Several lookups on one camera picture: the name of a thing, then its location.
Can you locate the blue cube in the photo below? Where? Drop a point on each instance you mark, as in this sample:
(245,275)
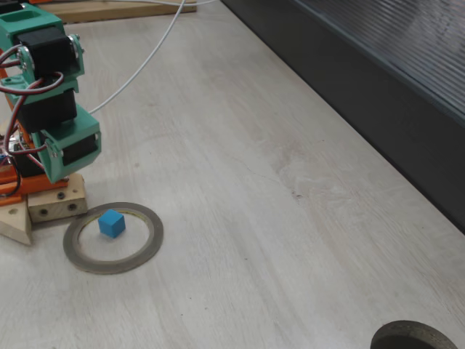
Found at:
(110,225)

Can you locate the frosted ribbed partition panel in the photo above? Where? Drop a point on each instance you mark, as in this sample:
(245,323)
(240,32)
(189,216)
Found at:
(363,72)

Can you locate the triangular wooden wedge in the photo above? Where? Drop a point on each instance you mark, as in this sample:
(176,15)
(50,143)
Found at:
(14,221)

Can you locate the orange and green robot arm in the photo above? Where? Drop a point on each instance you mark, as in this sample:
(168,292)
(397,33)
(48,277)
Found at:
(43,51)

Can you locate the wooden base block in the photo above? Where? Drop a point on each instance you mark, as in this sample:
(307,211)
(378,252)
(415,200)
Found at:
(78,192)

